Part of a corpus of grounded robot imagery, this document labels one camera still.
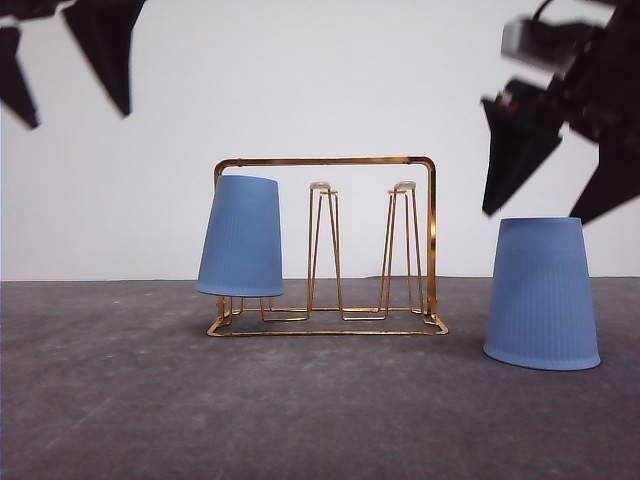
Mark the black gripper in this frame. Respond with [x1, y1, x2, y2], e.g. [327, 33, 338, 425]
[481, 0, 640, 226]

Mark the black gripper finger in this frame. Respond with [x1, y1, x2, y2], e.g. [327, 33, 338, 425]
[63, 0, 145, 117]
[0, 26, 41, 128]

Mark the gold wire cup rack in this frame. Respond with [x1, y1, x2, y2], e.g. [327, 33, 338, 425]
[207, 156, 449, 336]

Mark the blue ribbed cup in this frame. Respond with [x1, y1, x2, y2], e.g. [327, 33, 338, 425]
[196, 175, 283, 297]
[483, 217, 601, 371]

